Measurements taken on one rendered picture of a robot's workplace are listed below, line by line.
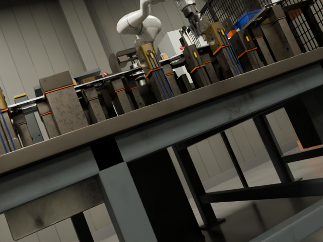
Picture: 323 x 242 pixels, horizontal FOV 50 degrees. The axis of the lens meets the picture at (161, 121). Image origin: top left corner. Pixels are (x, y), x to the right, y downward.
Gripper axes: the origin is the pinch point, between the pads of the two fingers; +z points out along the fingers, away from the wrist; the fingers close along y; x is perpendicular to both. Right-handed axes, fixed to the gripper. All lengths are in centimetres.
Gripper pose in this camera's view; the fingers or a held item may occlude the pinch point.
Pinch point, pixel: (204, 42)
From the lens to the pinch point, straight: 191.5
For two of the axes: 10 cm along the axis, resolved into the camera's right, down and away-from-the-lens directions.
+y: 2.8, -2.3, -9.3
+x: 8.8, -3.3, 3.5
